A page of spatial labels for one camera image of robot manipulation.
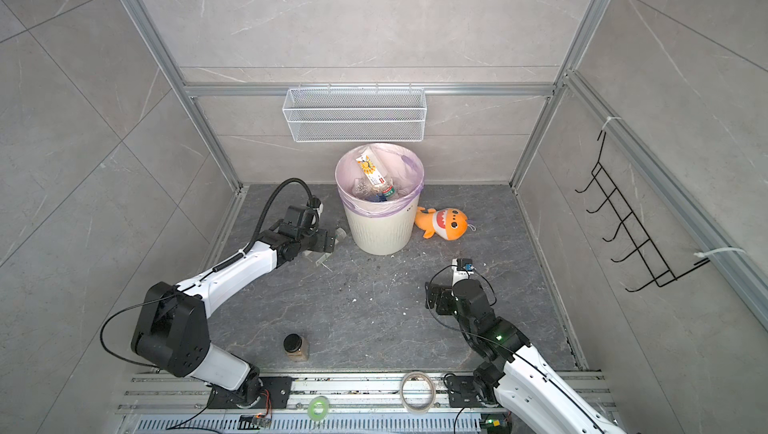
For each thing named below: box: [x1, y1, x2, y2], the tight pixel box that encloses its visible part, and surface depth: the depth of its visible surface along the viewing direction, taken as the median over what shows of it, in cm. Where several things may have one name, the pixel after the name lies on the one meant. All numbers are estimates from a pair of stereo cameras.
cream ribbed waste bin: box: [335, 178, 424, 255], surface depth 85 cm
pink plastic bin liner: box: [334, 142, 425, 219], surface depth 91 cm
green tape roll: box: [308, 396, 330, 422], surface depth 73 cm
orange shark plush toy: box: [414, 207, 476, 241], surface depth 101 cm
